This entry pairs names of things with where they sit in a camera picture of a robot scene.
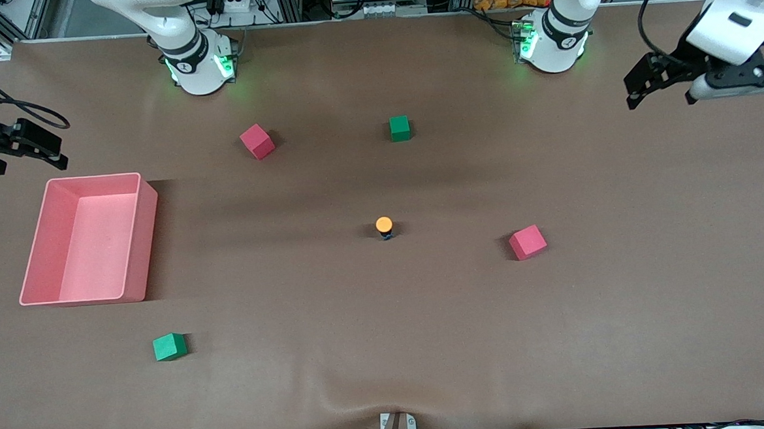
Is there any pink plastic bin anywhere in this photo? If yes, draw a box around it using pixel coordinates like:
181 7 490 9
12 171 163 309

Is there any red foam cube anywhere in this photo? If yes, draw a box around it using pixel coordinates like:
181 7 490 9
239 122 276 162
508 223 549 262

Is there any power strip with black plugs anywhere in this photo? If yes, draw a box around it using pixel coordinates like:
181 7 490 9
204 0 256 16

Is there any white power strip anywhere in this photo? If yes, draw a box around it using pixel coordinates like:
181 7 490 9
332 0 429 20

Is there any brown table mat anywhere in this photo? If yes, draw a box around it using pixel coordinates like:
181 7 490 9
0 0 764 429

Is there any grey metal table clamp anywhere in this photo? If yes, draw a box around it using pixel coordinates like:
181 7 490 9
379 411 417 429

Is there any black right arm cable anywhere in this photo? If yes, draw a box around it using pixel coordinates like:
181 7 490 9
0 48 71 133

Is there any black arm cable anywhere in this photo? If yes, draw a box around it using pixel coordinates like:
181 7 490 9
635 0 692 61
0 48 71 133

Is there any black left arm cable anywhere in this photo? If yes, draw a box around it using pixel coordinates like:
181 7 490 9
635 0 692 61

